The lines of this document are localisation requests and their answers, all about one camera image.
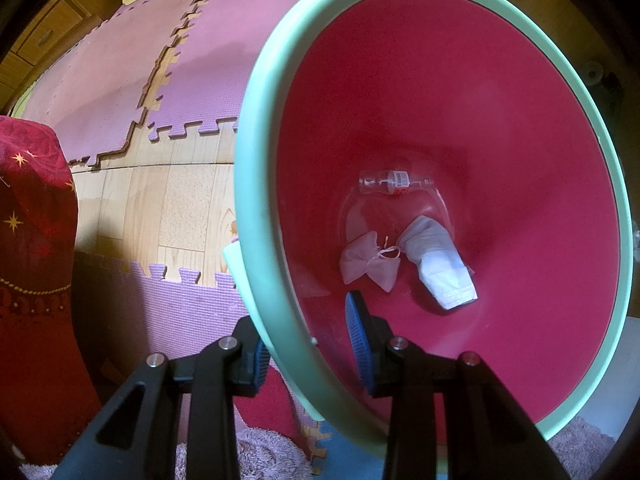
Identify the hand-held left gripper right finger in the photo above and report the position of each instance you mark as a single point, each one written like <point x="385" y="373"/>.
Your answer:
<point x="357" y="340"/>

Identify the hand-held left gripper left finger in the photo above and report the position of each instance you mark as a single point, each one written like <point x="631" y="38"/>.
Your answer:
<point x="260" y="365"/>

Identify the red bucket with green rim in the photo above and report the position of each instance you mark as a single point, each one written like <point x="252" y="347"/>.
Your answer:
<point x="450" y="85"/>

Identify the red foam mat tile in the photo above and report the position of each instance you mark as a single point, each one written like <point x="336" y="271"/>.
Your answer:
<point x="265" y="410"/>

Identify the white organza pouch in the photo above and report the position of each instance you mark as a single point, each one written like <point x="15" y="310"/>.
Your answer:
<point x="365" y="260"/>

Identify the fluffy grey rug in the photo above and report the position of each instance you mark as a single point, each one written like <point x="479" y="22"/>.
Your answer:
<point x="270" y="452"/>

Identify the purple foam mat tile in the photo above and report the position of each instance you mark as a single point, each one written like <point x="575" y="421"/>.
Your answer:
<point x="175" y="305"/>

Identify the white face mask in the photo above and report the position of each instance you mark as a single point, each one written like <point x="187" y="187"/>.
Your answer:
<point x="440" y="265"/>

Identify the blue floor mat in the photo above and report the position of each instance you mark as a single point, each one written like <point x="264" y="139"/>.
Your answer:
<point x="345" y="460"/>

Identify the small clear glass bottle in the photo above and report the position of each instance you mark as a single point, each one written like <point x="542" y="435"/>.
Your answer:
<point x="380" y="182"/>

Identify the red cloth with gold stars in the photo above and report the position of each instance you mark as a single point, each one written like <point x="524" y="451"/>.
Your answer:
<point x="35" y="260"/>

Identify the single pink foam tile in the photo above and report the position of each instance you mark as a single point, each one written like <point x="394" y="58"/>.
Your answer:
<point x="225" y="60"/>

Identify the large pink foam mat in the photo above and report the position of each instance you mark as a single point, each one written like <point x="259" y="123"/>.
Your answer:
<point x="100" y="70"/>

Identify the black dark object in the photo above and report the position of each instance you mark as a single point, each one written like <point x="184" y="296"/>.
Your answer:
<point x="607" y="90"/>

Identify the wooden drawer desk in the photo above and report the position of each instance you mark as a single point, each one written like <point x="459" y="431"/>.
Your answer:
<point x="35" y="35"/>

